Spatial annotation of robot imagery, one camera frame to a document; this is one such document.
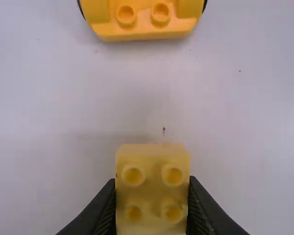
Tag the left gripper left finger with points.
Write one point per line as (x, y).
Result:
(100, 210)

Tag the yellow toy brick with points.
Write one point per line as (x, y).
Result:
(152, 191)

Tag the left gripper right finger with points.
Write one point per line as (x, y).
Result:
(203, 213)

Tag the yellow toy car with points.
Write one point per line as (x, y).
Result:
(142, 27)

